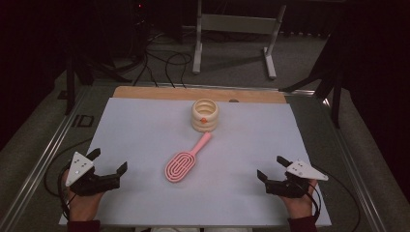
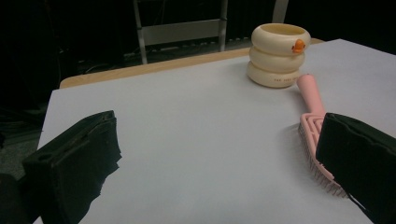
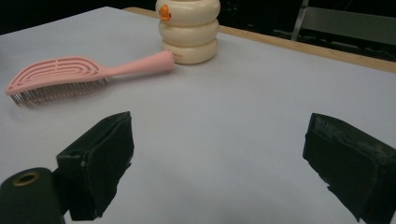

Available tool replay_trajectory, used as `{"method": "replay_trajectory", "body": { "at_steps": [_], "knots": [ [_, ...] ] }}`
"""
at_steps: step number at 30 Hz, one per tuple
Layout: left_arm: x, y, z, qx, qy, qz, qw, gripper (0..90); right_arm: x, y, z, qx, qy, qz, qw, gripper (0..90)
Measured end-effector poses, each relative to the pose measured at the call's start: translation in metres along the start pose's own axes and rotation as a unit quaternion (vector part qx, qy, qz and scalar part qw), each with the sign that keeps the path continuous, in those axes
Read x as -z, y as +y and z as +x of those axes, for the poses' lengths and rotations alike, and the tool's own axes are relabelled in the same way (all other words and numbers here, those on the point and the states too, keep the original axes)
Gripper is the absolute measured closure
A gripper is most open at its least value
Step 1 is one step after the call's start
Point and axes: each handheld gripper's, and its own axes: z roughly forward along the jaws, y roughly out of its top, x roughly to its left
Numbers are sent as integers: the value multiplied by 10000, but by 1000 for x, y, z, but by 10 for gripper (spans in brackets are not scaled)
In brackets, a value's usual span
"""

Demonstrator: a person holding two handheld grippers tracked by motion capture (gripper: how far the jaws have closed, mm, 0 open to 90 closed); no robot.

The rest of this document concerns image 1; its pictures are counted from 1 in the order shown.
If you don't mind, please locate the white metal stand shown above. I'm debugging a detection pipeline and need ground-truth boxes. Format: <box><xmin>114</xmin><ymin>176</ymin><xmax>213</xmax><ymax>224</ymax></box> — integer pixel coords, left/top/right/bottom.
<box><xmin>191</xmin><ymin>0</ymin><xmax>287</xmax><ymax>80</ymax></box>

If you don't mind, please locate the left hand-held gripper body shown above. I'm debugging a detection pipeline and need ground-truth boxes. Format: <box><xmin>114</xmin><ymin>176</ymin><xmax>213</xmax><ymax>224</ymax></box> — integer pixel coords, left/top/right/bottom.
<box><xmin>65</xmin><ymin>151</ymin><xmax>122</xmax><ymax>198</ymax></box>

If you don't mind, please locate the person's left hand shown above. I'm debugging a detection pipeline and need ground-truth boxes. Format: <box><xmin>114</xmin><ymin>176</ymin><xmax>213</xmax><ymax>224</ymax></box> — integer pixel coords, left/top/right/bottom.
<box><xmin>61</xmin><ymin>168</ymin><xmax>104</xmax><ymax>222</ymax></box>

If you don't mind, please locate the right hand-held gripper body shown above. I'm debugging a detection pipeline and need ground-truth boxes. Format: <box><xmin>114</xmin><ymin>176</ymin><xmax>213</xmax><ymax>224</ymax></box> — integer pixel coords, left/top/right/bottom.
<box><xmin>264</xmin><ymin>159</ymin><xmax>330</xmax><ymax>199</ymax></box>

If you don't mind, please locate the black floor cable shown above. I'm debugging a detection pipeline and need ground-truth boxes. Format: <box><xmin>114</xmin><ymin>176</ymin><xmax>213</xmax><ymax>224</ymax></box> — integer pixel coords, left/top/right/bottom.
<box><xmin>132</xmin><ymin>47</ymin><xmax>160</xmax><ymax>88</ymax></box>
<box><xmin>163</xmin><ymin>51</ymin><xmax>193</xmax><ymax>89</ymax></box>

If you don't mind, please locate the cream ribbed cup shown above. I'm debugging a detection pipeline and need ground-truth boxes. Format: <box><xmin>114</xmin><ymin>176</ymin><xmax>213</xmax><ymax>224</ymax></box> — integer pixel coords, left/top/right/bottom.
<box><xmin>190</xmin><ymin>98</ymin><xmax>220</xmax><ymax>133</ymax></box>

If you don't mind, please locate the left hand-held gripper cable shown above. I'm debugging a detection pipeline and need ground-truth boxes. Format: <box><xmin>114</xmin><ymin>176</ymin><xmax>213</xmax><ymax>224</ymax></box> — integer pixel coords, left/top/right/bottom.
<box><xmin>43</xmin><ymin>137</ymin><xmax>95</xmax><ymax>222</ymax></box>

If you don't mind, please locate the white table mat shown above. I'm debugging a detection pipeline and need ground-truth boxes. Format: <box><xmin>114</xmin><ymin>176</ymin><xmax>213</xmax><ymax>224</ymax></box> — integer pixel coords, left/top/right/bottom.
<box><xmin>58</xmin><ymin>97</ymin><xmax>333</xmax><ymax>227</ymax></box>

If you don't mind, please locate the right hand-held gripper cable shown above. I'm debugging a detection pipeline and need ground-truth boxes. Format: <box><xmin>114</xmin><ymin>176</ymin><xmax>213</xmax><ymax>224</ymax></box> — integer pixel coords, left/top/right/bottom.
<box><xmin>307</xmin><ymin>163</ymin><xmax>362</xmax><ymax>232</ymax></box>

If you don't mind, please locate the aluminium frame rail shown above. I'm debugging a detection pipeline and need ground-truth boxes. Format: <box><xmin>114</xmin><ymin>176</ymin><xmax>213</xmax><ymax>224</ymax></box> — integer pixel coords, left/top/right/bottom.
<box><xmin>320</xmin><ymin>96</ymin><xmax>388</xmax><ymax>232</ymax></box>
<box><xmin>0</xmin><ymin>86</ymin><xmax>93</xmax><ymax>231</ymax></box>

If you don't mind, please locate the dark equipment rack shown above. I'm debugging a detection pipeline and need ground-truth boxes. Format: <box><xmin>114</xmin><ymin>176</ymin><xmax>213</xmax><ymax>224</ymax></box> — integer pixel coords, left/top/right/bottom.
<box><xmin>129</xmin><ymin>0</ymin><xmax>153</xmax><ymax>59</ymax></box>

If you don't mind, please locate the pink hairbrush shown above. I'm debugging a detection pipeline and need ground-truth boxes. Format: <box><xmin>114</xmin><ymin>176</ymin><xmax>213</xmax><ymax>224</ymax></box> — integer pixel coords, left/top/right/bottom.
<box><xmin>164</xmin><ymin>130</ymin><xmax>213</xmax><ymax>184</ymax></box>

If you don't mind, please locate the person's right hand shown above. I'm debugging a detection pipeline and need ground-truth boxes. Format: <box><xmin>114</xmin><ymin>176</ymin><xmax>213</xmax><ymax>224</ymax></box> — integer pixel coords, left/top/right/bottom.
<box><xmin>279</xmin><ymin>178</ymin><xmax>319</xmax><ymax>220</ymax></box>

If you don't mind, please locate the black tripod stand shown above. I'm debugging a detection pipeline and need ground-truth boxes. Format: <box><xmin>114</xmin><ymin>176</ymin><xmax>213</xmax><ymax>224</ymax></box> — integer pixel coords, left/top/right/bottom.
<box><xmin>62</xmin><ymin>47</ymin><xmax>133</xmax><ymax>116</ymax></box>
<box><xmin>278</xmin><ymin>25</ymin><xmax>344</xmax><ymax>130</ymax></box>

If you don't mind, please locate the hand-held gripper cable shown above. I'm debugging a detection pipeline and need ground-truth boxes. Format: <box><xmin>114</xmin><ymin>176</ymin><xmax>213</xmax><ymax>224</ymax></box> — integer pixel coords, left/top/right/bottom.
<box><xmin>43</xmin><ymin>137</ymin><xmax>95</xmax><ymax>222</ymax></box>
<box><xmin>307</xmin><ymin>163</ymin><xmax>362</xmax><ymax>232</ymax></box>

